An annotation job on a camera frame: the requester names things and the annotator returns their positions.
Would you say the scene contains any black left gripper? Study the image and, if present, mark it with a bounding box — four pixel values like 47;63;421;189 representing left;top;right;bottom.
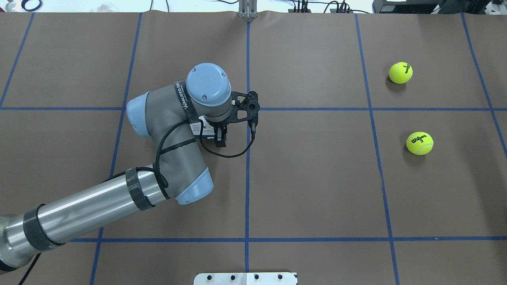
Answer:
206;114;231;148

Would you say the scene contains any yellow Wilson tennis ball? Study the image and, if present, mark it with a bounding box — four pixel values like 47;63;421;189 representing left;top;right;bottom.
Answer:
406;131;434;155

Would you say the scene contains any white blue tennis ball can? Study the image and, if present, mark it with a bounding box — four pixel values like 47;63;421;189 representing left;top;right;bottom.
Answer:
190;116;214;139

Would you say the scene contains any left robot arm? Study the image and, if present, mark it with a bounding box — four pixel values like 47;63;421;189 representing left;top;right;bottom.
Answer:
1;63;233;274

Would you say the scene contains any yellow tennis ball far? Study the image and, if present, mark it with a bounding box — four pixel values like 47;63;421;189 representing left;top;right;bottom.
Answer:
388;62;413;84

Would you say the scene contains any brown paper table cover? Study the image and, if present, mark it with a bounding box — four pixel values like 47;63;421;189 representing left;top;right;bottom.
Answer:
1;11;506;285

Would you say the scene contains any white mounting plate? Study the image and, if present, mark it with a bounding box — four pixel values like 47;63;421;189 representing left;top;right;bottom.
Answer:
193;272;298;285

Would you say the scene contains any aluminium frame post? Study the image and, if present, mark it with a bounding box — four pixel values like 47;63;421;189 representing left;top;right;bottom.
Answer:
238;0;258;19

